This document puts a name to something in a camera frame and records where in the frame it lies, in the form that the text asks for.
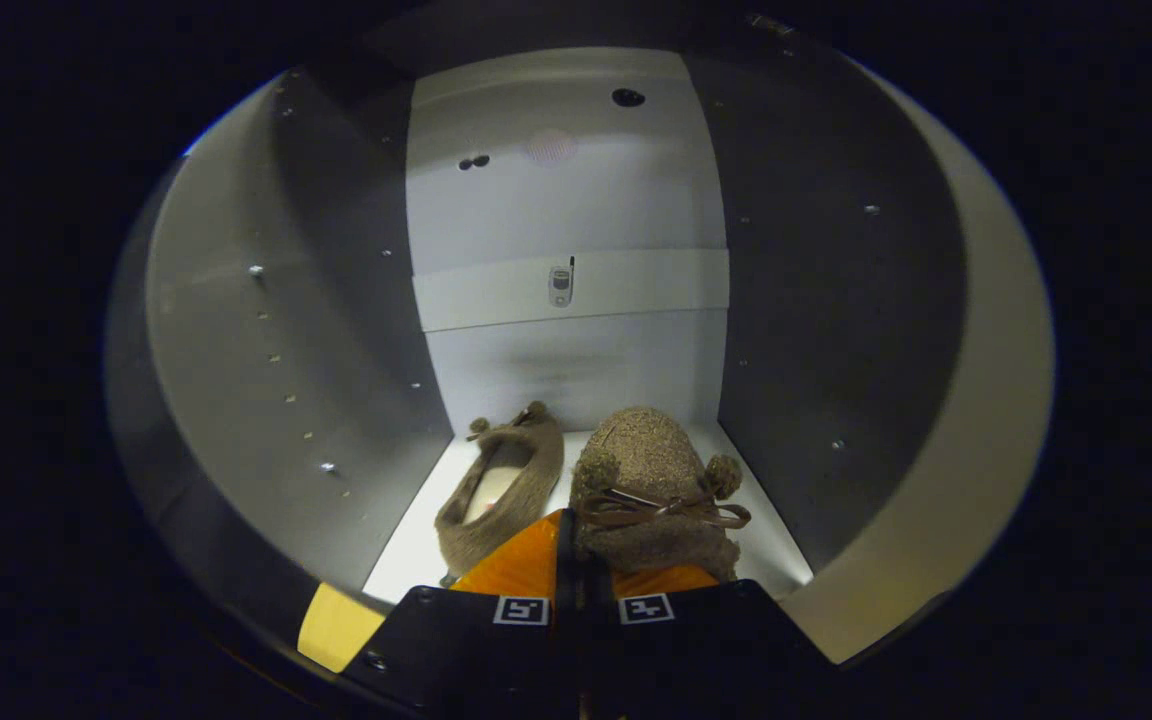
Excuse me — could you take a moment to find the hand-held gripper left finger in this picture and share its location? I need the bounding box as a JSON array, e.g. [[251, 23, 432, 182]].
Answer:
[[341, 510, 577, 720]]

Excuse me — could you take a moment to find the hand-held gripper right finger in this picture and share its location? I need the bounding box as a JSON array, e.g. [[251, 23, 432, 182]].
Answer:
[[576, 560, 837, 720]]

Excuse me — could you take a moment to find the brown fuzzy shoe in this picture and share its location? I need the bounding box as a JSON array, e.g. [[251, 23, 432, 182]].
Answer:
[[434, 401, 566, 582], [570, 405, 753, 584]]

